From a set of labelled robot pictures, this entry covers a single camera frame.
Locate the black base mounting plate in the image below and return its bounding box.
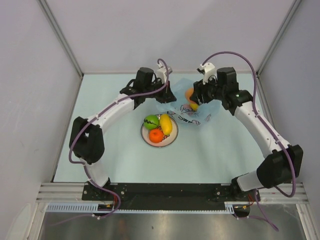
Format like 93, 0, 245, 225
82, 182, 261, 211

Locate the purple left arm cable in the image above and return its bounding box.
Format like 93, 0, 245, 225
68, 58, 172, 221

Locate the light blue cable duct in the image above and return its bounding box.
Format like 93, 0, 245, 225
46, 203, 235, 214

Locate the green fake watermelon ball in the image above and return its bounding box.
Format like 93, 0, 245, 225
143, 114, 159, 131

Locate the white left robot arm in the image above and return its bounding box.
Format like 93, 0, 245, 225
68, 65, 177, 200

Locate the yellow fake banana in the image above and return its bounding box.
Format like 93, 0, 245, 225
189, 103, 199, 112

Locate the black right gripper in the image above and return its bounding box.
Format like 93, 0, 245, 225
190, 73, 225, 106

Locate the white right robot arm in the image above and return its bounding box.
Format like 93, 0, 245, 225
190, 63, 304, 201

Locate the pink fake peach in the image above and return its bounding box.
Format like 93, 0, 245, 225
184, 88, 195, 104

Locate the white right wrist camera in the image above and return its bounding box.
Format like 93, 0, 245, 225
197, 62, 216, 85

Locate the round white printed plate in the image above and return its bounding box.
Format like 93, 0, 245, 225
140, 114, 179, 148

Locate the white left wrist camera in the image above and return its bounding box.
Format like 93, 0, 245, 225
156, 63, 173, 84

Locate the orange fake fruit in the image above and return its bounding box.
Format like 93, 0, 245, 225
148, 128, 164, 144

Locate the light blue cartoon plastic bag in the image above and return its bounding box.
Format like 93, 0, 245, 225
156, 78, 221, 127

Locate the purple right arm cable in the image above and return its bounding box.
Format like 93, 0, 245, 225
201, 51, 298, 231

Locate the aluminium frame rail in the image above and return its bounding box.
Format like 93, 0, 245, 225
36, 182, 308, 204

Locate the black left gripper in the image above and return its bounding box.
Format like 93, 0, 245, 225
144, 79, 177, 104

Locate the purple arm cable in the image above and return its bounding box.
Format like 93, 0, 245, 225
68, 58, 172, 221
201, 51, 298, 231

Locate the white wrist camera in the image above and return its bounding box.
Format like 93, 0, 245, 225
197, 62, 216, 85
156, 63, 173, 84

